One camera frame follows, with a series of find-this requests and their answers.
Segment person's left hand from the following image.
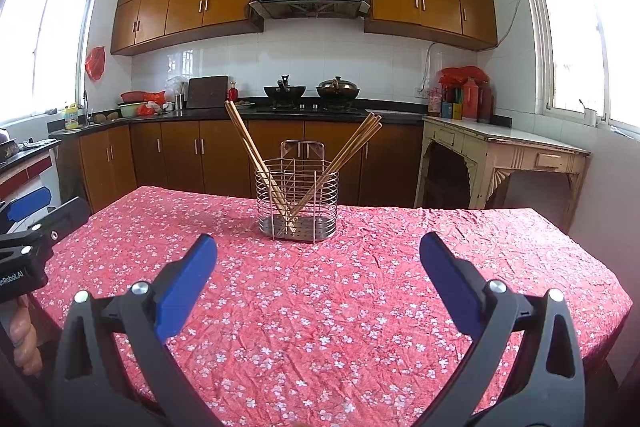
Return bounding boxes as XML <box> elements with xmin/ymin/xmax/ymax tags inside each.
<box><xmin>7</xmin><ymin>296</ymin><xmax>45</xmax><ymax>378</ymax></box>

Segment steel wire chopstick holder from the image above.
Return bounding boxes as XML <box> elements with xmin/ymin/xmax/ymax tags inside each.
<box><xmin>255</xmin><ymin>140</ymin><xmax>340</xmax><ymax>244</ymax></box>

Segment black gas stove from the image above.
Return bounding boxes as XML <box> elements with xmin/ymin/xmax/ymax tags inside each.
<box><xmin>255</xmin><ymin>104</ymin><xmax>368</xmax><ymax>115</ymax></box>

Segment dark wooden cutting board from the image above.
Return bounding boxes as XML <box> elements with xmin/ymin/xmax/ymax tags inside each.
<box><xmin>186</xmin><ymin>76</ymin><xmax>230</xmax><ymax>110</ymax></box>

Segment brown wooden base cabinets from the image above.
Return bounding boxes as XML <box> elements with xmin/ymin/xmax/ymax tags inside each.
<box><xmin>55</xmin><ymin>119</ymin><xmax>425</xmax><ymax>212</ymax></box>

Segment wok with metal lid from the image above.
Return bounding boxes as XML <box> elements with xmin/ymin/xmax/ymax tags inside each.
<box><xmin>316</xmin><ymin>77</ymin><xmax>361</xmax><ymax>100</ymax></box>

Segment metal pot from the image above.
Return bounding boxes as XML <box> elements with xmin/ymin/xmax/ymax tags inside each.
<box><xmin>0</xmin><ymin>127</ymin><xmax>21</xmax><ymax>160</ymax></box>

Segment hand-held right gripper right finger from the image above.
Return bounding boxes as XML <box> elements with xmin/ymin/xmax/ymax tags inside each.
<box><xmin>419</xmin><ymin>232</ymin><xmax>587</xmax><ymax>427</ymax></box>

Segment white plastic bag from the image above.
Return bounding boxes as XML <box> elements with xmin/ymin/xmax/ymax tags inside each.
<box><xmin>165</xmin><ymin>76</ymin><xmax>189</xmax><ymax>100</ymax></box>

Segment tall red plastic bottle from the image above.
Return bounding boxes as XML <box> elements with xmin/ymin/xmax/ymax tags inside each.
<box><xmin>462</xmin><ymin>77</ymin><xmax>480</xmax><ymax>120</ymax></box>

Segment wooden chopstick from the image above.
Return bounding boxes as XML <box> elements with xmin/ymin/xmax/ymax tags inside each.
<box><xmin>226</xmin><ymin>101</ymin><xmax>288</xmax><ymax>224</ymax></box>
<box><xmin>293</xmin><ymin>119</ymin><xmax>381</xmax><ymax>222</ymax></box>
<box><xmin>229</xmin><ymin>101</ymin><xmax>292</xmax><ymax>223</ymax></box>
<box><xmin>232</xmin><ymin>102</ymin><xmax>297</xmax><ymax>222</ymax></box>
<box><xmin>297</xmin><ymin>124</ymin><xmax>384</xmax><ymax>223</ymax></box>
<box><xmin>286</xmin><ymin>111</ymin><xmax>373</xmax><ymax>220</ymax></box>
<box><xmin>289</xmin><ymin>115</ymin><xmax>377</xmax><ymax>222</ymax></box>
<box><xmin>223</xmin><ymin>103</ymin><xmax>285</xmax><ymax>225</ymax></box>

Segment black kitchen countertop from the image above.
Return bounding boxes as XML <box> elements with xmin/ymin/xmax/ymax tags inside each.
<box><xmin>0</xmin><ymin>98</ymin><xmax>513</xmax><ymax>172</ymax></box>

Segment cream wooden side table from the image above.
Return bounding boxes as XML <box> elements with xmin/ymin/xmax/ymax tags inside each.
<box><xmin>414</xmin><ymin>115</ymin><xmax>592</xmax><ymax>233</ymax></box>

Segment red floral tablecloth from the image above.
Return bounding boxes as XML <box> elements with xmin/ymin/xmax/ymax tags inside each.
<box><xmin>30</xmin><ymin>185</ymin><xmax>633</xmax><ymax>427</ymax></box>

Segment black wall cable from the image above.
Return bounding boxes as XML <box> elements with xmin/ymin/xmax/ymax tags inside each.
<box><xmin>495</xmin><ymin>0</ymin><xmax>528</xmax><ymax>50</ymax></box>

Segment white wall cable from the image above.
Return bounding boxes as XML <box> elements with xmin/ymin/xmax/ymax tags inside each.
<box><xmin>421</xmin><ymin>42</ymin><xmax>442</xmax><ymax>94</ymax></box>

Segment sliding glass window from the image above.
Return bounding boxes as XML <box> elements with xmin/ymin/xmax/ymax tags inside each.
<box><xmin>0</xmin><ymin>0</ymin><xmax>96</xmax><ymax>122</ymax></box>
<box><xmin>520</xmin><ymin>0</ymin><xmax>640</xmax><ymax>135</ymax></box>

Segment black wok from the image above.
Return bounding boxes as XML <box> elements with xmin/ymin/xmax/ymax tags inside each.
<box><xmin>263</xmin><ymin>75</ymin><xmax>307</xmax><ymax>104</ymax></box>

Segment red plastic bag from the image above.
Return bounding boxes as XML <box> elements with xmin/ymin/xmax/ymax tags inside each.
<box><xmin>439</xmin><ymin>67</ymin><xmax>488</xmax><ymax>88</ymax></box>
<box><xmin>136</xmin><ymin>91</ymin><xmax>166</xmax><ymax>116</ymax></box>
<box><xmin>85</xmin><ymin>47</ymin><xmax>106</xmax><ymax>81</ymax></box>

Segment tall dark red bottle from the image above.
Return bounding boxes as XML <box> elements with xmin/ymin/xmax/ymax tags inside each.
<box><xmin>477</xmin><ymin>79</ymin><xmax>495</xmax><ymax>124</ymax></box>

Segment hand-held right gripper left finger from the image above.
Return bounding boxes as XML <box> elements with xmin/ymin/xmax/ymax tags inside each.
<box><xmin>52</xmin><ymin>234</ymin><xmax>221</xmax><ymax>427</ymax></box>

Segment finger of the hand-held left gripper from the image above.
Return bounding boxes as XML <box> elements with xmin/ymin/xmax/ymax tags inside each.
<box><xmin>22</xmin><ymin>197</ymin><xmax>91</xmax><ymax>253</ymax></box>
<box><xmin>0</xmin><ymin>187</ymin><xmax>53</xmax><ymax>224</ymax></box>

